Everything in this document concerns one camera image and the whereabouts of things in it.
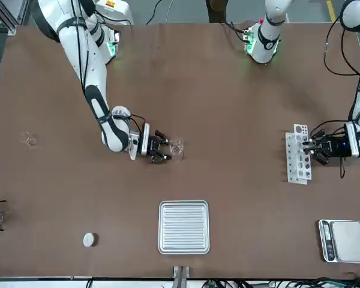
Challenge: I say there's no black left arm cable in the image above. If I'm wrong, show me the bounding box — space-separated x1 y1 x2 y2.
323 0 360 179

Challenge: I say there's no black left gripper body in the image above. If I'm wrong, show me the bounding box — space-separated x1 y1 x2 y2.
319 131 352 158

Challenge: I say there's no silver digital scale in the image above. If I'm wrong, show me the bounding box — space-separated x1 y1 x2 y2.
317 219 360 265

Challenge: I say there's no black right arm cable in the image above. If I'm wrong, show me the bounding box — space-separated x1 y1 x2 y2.
68 0 152 142

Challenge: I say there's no ribbed metal tray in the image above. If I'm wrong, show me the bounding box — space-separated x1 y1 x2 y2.
158 200 211 255

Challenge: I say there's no person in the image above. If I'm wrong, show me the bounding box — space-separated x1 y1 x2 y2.
208 0 229 24

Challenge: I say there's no aluminium frame post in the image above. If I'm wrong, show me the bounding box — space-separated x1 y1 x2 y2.
173 265 190 288

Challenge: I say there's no white test tube rack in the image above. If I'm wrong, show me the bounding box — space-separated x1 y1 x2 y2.
284 123 314 185

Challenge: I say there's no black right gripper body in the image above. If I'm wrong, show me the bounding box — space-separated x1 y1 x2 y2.
149 134 163 157

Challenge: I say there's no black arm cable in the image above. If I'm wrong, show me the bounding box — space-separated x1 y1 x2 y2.
68 0 152 142
323 0 360 179

